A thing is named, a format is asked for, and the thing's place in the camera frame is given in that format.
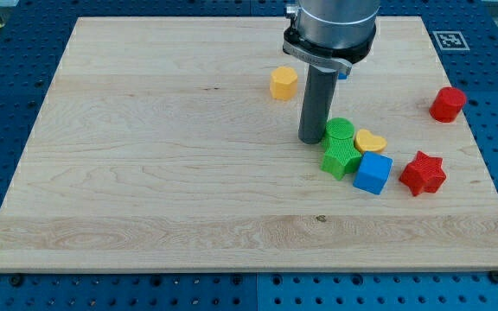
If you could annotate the yellow heart block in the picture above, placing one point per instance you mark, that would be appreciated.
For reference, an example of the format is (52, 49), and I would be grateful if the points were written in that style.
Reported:
(365, 140)

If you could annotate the yellow hexagon block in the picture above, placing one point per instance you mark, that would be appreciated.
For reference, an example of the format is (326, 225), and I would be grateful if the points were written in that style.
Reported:
(283, 83)

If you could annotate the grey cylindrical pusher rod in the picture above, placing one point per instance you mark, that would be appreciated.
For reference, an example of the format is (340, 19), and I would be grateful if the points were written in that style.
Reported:
(318, 95)

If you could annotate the green star block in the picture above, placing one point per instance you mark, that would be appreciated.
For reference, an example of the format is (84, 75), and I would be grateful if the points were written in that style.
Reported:
(340, 157)

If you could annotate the green cylinder block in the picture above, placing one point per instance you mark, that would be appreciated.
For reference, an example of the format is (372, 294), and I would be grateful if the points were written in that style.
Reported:
(337, 129)

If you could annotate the white fiducial marker tag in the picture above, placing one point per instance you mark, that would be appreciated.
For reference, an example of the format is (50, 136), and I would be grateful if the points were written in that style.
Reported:
(448, 40)

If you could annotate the red cylinder block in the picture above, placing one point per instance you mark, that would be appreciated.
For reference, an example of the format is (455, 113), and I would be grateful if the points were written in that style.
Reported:
(448, 104)

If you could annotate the red star block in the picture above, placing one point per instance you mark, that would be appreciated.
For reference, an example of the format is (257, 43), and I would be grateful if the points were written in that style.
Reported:
(424, 174)

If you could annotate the wooden board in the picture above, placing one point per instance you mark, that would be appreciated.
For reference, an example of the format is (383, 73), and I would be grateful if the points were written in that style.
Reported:
(158, 148)

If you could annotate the blue cube block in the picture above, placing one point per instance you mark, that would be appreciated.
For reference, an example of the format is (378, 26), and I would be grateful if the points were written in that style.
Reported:
(373, 172)

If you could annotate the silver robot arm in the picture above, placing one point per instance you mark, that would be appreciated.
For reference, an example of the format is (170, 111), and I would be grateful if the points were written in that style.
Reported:
(330, 36)

